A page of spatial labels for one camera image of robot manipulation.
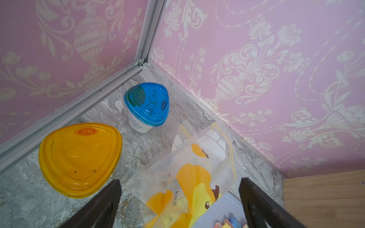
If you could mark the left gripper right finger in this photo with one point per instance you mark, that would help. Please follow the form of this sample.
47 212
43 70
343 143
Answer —
261 211

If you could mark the orange lid cup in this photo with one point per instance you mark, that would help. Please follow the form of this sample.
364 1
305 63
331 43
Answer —
77 160

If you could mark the lilac plastic tray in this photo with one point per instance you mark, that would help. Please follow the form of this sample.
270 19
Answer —
226 207

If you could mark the pile of colourful candies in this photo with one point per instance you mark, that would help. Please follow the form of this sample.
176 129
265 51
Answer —
232 222

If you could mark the wooden shelf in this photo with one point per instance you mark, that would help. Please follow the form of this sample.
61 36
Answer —
327 201

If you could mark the candy ziploc bag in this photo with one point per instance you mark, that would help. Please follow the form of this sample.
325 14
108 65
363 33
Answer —
180 186
184 132

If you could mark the blue lid cup on table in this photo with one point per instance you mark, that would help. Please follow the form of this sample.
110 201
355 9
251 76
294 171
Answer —
147 106

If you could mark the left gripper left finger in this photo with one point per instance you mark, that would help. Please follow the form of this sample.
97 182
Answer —
100 212

